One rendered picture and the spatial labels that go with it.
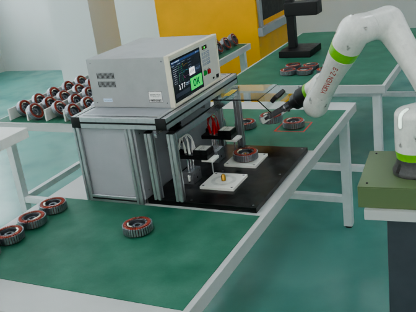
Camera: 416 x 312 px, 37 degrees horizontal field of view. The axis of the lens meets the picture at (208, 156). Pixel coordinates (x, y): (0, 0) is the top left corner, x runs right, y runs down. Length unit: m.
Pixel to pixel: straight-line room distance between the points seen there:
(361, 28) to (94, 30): 4.37
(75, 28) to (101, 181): 4.04
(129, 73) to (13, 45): 7.95
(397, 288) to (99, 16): 4.70
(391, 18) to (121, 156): 1.16
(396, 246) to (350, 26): 0.82
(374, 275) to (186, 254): 1.46
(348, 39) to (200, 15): 4.05
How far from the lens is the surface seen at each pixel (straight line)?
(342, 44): 2.39
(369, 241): 3.64
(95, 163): 2.58
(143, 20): 8.85
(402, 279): 2.49
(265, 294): 3.21
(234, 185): 2.49
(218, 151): 2.77
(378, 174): 2.36
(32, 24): 10.05
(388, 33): 2.45
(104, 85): 2.58
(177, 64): 2.45
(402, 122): 2.25
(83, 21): 6.44
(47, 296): 2.04
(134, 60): 2.47
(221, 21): 6.23
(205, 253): 2.08
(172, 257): 2.09
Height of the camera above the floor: 1.75
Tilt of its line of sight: 20 degrees down
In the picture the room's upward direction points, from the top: 8 degrees counter-clockwise
